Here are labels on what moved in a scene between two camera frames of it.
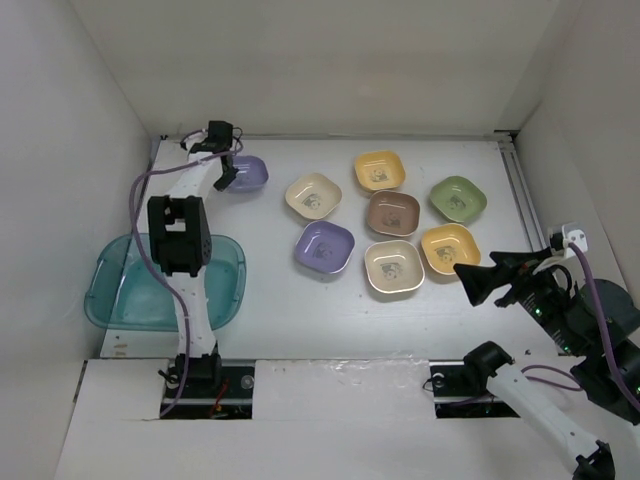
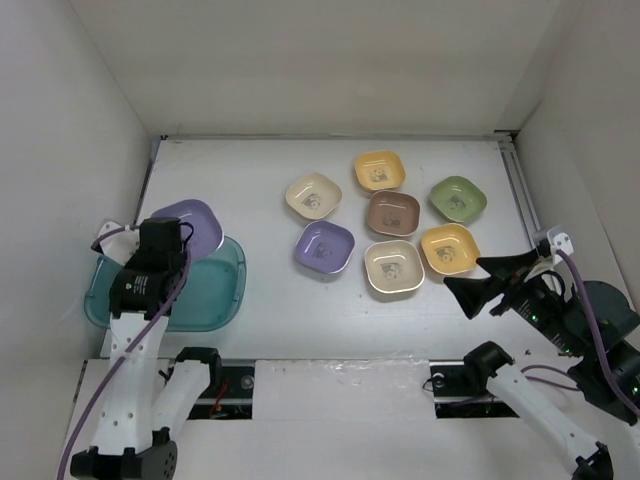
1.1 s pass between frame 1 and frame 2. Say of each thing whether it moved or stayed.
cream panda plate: stayed
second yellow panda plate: stayed
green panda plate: stayed
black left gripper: moved
